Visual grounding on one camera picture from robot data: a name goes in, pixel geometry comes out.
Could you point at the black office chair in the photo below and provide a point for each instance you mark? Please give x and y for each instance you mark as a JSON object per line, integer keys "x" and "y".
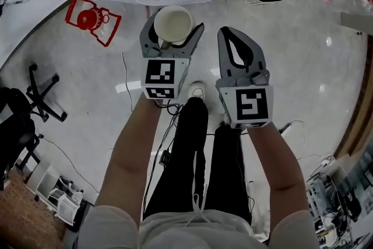
{"x": 14, "y": 125}

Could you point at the person's left forearm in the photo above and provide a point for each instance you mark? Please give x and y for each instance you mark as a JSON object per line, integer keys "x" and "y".
{"x": 131, "y": 154}

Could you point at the small black adapter box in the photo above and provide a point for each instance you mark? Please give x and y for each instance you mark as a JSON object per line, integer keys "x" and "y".
{"x": 165, "y": 158}

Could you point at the cluttered equipment shelf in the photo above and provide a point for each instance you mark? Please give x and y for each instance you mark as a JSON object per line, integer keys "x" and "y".
{"x": 338, "y": 198}

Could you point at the grey flat box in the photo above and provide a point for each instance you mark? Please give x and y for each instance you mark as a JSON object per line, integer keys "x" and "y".
{"x": 357, "y": 22}

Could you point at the white power strip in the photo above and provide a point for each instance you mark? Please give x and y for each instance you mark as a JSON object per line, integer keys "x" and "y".
{"x": 285, "y": 128}

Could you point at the person's black trousers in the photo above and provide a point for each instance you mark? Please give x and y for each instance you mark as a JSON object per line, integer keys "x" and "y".
{"x": 192, "y": 137}

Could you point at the white cup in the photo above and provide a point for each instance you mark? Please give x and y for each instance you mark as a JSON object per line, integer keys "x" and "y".
{"x": 174, "y": 23}

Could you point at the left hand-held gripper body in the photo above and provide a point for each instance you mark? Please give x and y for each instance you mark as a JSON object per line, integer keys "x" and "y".
{"x": 163, "y": 73}

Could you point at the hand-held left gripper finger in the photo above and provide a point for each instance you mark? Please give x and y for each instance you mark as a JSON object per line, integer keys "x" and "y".
{"x": 195, "y": 36}
{"x": 145, "y": 38}

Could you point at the person's white shirt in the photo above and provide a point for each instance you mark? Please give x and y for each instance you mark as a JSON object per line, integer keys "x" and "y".
{"x": 209, "y": 233}

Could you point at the person's white shoe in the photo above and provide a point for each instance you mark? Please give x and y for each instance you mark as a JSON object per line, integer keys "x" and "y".
{"x": 197, "y": 89}

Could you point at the person's right forearm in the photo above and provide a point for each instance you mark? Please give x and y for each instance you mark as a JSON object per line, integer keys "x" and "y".
{"x": 277, "y": 160}

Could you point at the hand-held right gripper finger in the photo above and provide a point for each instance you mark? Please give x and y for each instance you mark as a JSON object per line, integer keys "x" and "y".
{"x": 223, "y": 55}
{"x": 258, "y": 55}

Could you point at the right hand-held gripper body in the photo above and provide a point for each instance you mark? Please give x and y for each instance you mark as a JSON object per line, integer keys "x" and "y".
{"x": 250, "y": 102}

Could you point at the white flat panels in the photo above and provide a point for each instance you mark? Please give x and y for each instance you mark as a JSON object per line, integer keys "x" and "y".
{"x": 43, "y": 178}

